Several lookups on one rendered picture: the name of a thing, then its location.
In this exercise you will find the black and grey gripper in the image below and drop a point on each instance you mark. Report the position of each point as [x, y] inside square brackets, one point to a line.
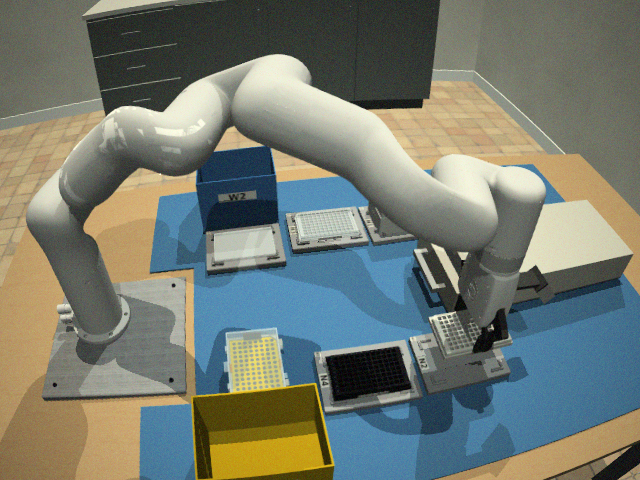
[486, 294]

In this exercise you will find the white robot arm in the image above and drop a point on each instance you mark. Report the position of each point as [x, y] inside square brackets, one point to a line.
[274, 107]

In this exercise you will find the yellow open-top bin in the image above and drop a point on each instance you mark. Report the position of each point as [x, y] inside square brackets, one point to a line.
[261, 431]

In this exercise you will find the blue bench mat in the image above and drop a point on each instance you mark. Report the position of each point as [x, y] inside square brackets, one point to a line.
[574, 361]

